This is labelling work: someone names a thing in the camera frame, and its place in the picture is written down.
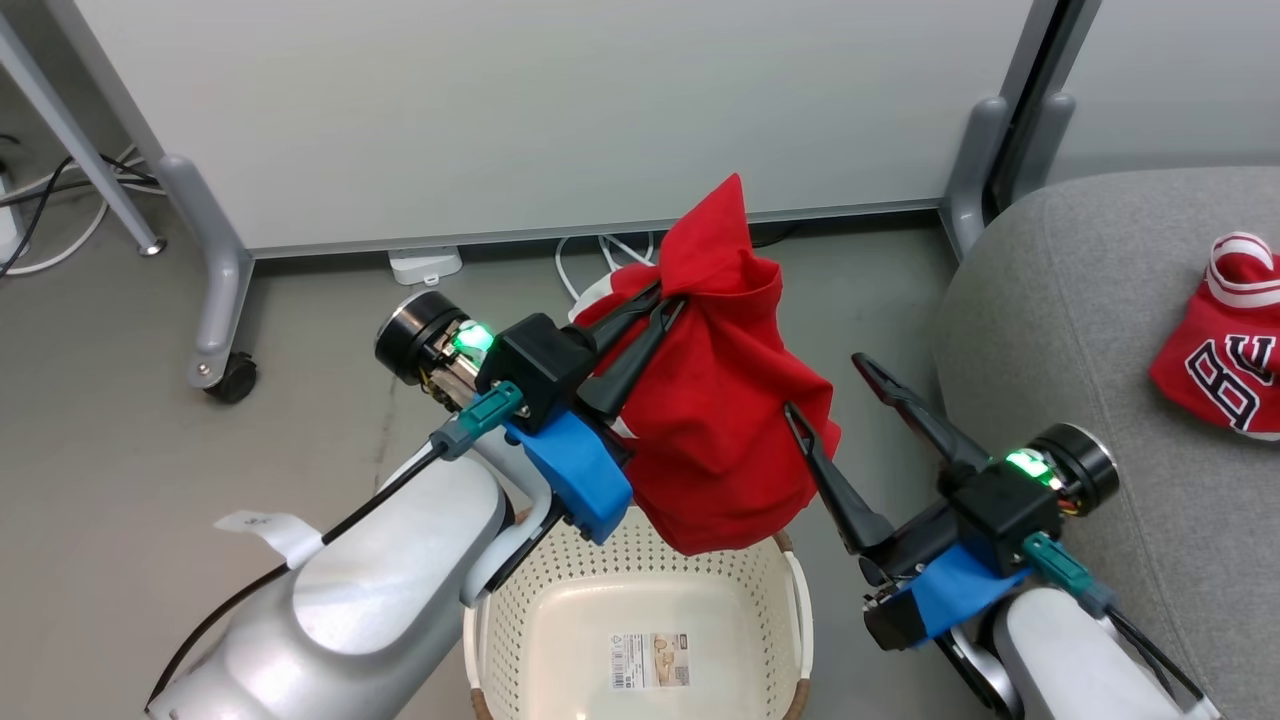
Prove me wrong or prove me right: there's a cream perforated laundry basket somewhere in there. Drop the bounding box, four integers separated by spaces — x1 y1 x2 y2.
461 504 814 720

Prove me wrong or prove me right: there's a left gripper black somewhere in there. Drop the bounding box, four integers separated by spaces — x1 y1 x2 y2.
375 282 688 434

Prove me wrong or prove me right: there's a plain red garment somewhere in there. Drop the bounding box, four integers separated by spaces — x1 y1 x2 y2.
570 173 844 557

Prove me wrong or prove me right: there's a grey fabric sofa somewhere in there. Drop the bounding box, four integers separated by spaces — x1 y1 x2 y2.
931 165 1280 720

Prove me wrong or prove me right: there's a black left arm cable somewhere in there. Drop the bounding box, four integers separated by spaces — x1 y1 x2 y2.
144 444 448 717

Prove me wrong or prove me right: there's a looped white cable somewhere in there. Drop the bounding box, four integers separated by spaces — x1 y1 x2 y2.
554 231 657 307

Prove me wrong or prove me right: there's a blue left camera mount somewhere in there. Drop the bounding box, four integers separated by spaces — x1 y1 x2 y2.
502 409 634 545

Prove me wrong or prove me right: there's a grey metal table leg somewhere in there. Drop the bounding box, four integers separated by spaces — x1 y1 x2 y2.
0 10 167 258

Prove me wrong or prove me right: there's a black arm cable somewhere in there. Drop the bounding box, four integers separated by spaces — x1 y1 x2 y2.
1104 604 1213 703
144 444 448 717

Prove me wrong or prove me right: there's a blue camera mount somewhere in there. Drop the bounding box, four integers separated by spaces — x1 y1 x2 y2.
904 540 1033 642
502 409 634 545

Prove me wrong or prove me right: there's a printed basket label sticker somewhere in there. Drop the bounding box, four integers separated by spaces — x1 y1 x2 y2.
609 630 692 692

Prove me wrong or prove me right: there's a grey partition leg with caster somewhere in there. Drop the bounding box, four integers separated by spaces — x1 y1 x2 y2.
157 153 257 391

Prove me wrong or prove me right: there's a red jersey with lettering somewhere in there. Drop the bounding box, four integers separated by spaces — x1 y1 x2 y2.
1148 231 1280 442

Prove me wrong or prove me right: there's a teal left cable connector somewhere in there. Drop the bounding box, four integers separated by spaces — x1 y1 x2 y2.
431 381 527 462

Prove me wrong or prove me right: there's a wide white partition panel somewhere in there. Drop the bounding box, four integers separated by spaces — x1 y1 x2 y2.
45 0 1063 260

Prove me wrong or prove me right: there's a white paper cable tag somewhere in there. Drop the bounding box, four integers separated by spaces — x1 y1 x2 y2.
212 509 327 572

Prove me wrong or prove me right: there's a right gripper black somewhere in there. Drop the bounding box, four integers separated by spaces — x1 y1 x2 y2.
782 352 1121 601

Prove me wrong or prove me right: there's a blue right camera mount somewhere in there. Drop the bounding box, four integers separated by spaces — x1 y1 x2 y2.
904 540 1033 642

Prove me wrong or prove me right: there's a white power adapter box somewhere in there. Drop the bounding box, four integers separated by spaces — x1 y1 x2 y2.
387 245 465 288

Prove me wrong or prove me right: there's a teal right cable connector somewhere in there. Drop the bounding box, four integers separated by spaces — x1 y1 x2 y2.
1021 531 1117 620

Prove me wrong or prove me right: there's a white floor cable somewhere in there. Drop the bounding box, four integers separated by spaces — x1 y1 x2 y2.
0 145 143 278

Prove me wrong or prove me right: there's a black caster wheel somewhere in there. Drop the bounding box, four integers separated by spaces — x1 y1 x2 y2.
204 351 259 406

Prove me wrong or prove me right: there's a short grey partition leg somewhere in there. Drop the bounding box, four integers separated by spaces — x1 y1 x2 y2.
939 95 1012 264
1010 92 1078 203

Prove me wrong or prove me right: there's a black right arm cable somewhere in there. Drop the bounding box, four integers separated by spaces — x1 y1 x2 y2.
1104 604 1213 703

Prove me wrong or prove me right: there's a narrow white partition panel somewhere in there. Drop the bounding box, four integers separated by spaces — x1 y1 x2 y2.
1040 0 1280 187

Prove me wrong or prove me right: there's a teal cable connector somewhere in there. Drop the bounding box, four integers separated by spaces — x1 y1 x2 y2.
1021 531 1117 620
431 381 527 462

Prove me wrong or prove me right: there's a black floor cable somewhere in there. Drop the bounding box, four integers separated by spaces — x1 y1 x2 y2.
0 134 163 281

